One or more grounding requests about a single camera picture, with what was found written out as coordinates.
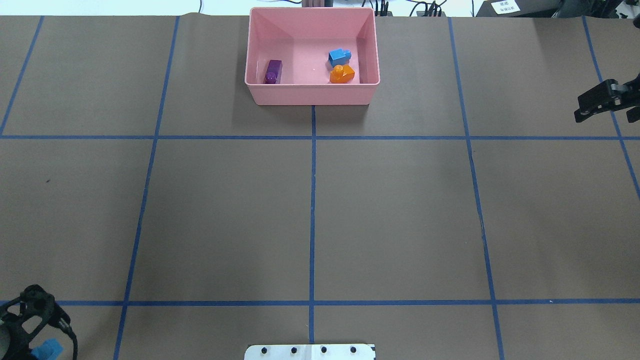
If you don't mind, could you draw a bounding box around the small blue block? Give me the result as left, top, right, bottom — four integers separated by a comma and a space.
327, 48, 352, 68

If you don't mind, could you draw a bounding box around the long blue studded block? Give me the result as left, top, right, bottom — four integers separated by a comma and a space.
30, 338, 64, 360

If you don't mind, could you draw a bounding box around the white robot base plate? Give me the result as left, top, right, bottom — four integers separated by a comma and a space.
243, 343, 377, 360

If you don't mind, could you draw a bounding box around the orange block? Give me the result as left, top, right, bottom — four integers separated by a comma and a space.
329, 64, 355, 84

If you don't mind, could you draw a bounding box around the pink plastic box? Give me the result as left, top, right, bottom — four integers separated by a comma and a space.
244, 7, 381, 106

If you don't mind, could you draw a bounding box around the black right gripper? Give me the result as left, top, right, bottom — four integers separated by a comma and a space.
574, 73, 640, 123

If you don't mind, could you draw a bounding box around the black box with label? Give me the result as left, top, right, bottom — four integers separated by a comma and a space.
474, 0, 562, 18

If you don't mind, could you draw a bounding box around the purple block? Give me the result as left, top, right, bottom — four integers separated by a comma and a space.
263, 59, 283, 85

